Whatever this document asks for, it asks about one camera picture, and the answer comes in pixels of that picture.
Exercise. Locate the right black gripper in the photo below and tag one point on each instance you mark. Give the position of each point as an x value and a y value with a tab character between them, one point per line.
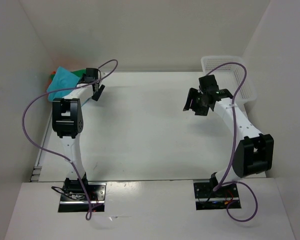
192	95

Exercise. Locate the green t-shirt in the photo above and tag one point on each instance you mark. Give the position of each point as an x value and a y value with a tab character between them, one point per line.
78	73

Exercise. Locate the light blue t-shirt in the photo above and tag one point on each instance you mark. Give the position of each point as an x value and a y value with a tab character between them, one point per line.
64	79

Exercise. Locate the orange t-shirt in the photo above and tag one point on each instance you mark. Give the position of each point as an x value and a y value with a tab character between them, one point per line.
50	86

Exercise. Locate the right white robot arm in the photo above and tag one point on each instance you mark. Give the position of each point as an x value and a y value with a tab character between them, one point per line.
251	152

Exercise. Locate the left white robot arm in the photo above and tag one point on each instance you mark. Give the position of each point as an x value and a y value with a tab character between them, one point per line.
72	92

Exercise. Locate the white plastic basket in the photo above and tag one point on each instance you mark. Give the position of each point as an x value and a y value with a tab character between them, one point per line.
229	76

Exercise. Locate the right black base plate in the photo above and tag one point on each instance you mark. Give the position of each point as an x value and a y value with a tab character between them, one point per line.
207	199

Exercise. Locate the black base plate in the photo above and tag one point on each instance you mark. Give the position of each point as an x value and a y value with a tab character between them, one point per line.
207	199
75	201

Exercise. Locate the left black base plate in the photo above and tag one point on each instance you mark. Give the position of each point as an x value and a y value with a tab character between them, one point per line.
75	201

